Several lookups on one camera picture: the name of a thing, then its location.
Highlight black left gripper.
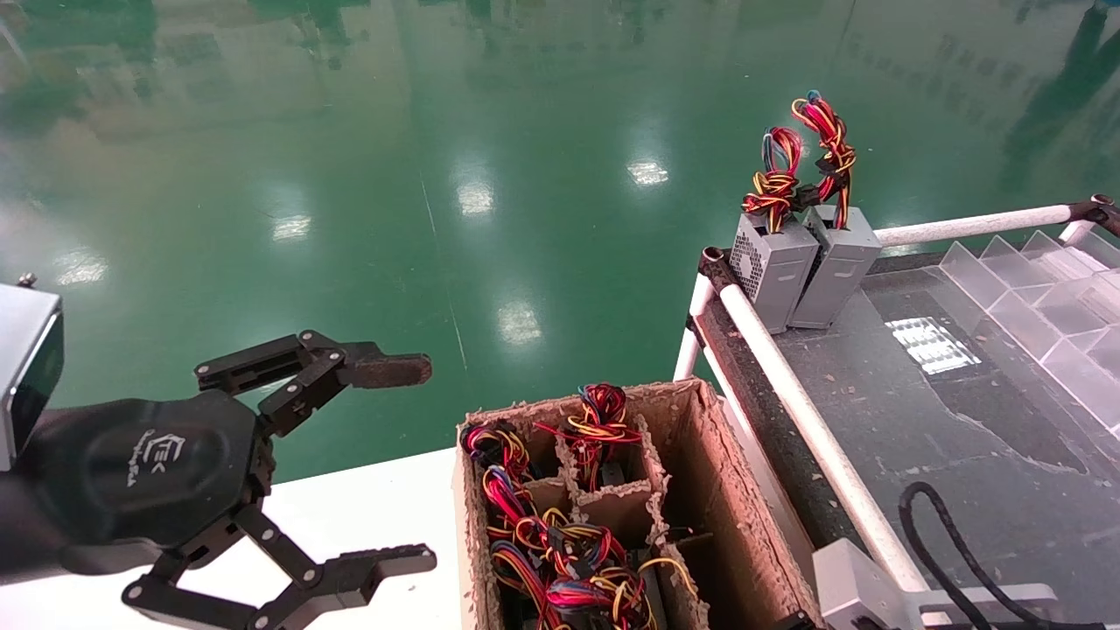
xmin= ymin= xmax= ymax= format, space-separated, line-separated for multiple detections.
xmin=17 ymin=389 xmax=437 ymax=630

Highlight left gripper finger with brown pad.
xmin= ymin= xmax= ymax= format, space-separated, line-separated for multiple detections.
xmin=194 ymin=330 xmax=433 ymax=437

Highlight brown cardboard box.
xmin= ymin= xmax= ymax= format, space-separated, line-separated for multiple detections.
xmin=452 ymin=378 xmax=823 ymax=630

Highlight brown cardboard divider insert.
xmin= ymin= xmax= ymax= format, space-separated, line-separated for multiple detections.
xmin=525 ymin=411 xmax=701 ymax=630

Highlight black pipe corner connector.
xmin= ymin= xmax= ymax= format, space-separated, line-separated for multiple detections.
xmin=700 ymin=247 xmax=745 ymax=294
xmin=1069 ymin=194 xmax=1120 ymax=237

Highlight clear acrylic divider rack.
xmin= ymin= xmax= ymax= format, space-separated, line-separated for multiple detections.
xmin=939 ymin=229 xmax=1120 ymax=434

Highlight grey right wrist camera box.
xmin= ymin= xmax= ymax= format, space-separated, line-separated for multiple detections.
xmin=812 ymin=536 xmax=1061 ymax=630

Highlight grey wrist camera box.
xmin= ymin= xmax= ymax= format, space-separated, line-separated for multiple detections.
xmin=0 ymin=274 xmax=65 ymax=473
xmin=812 ymin=536 xmax=1061 ymax=630

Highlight boxed power supply wire bundle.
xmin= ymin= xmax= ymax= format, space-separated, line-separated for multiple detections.
xmin=514 ymin=514 xmax=629 ymax=583
xmin=479 ymin=466 xmax=548 ymax=548
xmin=461 ymin=422 xmax=530 ymax=478
xmin=490 ymin=541 xmax=701 ymax=630
xmin=535 ymin=382 xmax=644 ymax=491

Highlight white lower frame strip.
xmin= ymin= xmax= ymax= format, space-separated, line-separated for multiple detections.
xmin=704 ymin=378 xmax=819 ymax=578

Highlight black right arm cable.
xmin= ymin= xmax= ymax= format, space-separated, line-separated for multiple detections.
xmin=899 ymin=481 xmax=1120 ymax=630

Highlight long white side rail pipe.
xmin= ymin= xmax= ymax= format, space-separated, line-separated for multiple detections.
xmin=713 ymin=276 xmax=933 ymax=600

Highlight white frame leg pipe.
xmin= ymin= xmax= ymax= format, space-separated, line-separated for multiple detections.
xmin=672 ymin=273 xmax=717 ymax=382

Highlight grey vented power supply, wires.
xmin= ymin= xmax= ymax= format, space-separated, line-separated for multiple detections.
xmin=729 ymin=125 xmax=821 ymax=335

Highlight grey plain power supply, wires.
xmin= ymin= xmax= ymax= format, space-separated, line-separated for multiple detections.
xmin=787 ymin=90 xmax=883 ymax=330

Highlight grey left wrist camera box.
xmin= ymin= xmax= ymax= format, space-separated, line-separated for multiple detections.
xmin=0 ymin=274 xmax=65 ymax=473

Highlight long white rear rail pipe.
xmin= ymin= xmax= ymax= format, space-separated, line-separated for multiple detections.
xmin=875 ymin=204 xmax=1075 ymax=248

